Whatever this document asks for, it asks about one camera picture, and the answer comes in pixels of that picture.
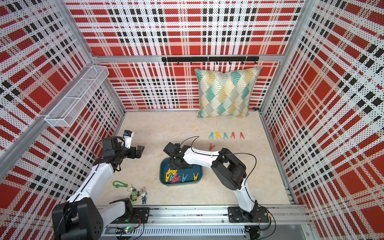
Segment teal plastic storage box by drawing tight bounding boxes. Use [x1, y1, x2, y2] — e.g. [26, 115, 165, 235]
[159, 158, 203, 187]

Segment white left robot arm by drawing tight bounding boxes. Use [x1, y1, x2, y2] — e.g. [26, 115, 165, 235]
[52, 131, 145, 240]

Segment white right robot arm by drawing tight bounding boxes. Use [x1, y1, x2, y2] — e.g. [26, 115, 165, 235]
[164, 142, 258, 216]

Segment yellow clothespin in box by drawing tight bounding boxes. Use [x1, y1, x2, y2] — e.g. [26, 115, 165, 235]
[165, 169, 177, 183]

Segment red clothespin in box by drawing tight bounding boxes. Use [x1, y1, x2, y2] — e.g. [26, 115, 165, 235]
[171, 173, 181, 184]

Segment geometric patterned pillow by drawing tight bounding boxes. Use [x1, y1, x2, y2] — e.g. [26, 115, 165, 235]
[195, 67, 263, 119]

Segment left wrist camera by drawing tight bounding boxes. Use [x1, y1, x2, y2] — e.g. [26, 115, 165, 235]
[123, 130, 134, 149]

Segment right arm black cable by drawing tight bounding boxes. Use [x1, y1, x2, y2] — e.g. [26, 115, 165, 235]
[176, 135, 259, 205]

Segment green carabiner keychain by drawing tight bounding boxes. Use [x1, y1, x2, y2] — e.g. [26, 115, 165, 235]
[113, 181, 129, 188]

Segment green figurine keychain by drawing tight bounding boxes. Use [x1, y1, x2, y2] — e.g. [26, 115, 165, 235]
[130, 189, 140, 202]

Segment rabbit figurine keychain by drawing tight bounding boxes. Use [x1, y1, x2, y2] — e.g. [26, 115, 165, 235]
[139, 187, 147, 205]

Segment black hook rail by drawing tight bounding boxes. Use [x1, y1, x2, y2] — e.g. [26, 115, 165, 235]
[161, 56, 260, 64]

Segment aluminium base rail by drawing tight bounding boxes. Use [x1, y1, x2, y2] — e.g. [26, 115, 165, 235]
[59, 204, 316, 240]

